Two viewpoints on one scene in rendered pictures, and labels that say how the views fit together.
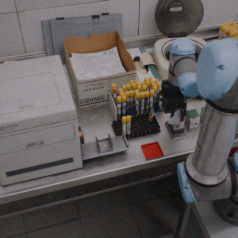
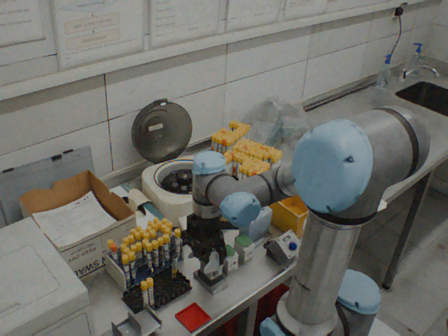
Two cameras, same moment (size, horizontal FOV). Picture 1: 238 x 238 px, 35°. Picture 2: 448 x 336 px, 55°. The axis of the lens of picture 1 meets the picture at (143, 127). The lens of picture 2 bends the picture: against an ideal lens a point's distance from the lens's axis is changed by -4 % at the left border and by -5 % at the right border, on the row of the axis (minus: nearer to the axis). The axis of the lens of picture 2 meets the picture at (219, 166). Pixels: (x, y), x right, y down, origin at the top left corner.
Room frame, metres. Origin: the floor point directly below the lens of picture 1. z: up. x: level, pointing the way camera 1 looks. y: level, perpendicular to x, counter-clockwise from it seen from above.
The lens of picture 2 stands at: (0.18, 0.19, 1.83)
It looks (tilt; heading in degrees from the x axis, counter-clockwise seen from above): 33 degrees down; 338
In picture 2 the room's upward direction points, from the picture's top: 3 degrees clockwise
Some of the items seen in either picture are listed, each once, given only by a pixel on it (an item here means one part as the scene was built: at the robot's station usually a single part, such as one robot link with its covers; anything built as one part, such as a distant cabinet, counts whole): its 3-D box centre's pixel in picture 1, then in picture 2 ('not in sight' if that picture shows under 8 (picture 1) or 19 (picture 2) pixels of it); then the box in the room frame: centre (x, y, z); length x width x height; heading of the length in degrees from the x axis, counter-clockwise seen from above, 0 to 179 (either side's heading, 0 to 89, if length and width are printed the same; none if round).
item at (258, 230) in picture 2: not in sight; (254, 226); (1.13, -0.31, 0.92); 0.10 x 0.07 x 0.10; 113
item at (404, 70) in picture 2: not in sight; (422, 72); (2.07, -1.83, 0.94); 0.24 x 0.17 x 0.14; 21
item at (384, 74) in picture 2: not in sight; (385, 70); (2.07, -1.53, 0.97); 0.08 x 0.07 x 0.20; 115
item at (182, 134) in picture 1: (176, 127); (210, 276); (1.00, -0.13, 0.89); 0.09 x 0.05 x 0.04; 20
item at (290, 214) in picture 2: not in sight; (296, 210); (1.15, -0.47, 0.92); 0.13 x 0.13 x 0.10; 18
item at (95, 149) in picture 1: (98, 146); (118, 335); (0.86, 0.15, 0.92); 0.21 x 0.07 x 0.05; 111
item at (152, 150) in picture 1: (152, 150); (193, 317); (0.89, -0.04, 0.88); 0.07 x 0.07 x 0.01; 21
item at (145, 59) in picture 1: (142, 68); (135, 210); (1.31, 0.02, 0.92); 0.24 x 0.12 x 0.10; 21
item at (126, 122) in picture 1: (136, 118); (156, 279); (1.00, 0.03, 0.93); 0.17 x 0.09 x 0.11; 112
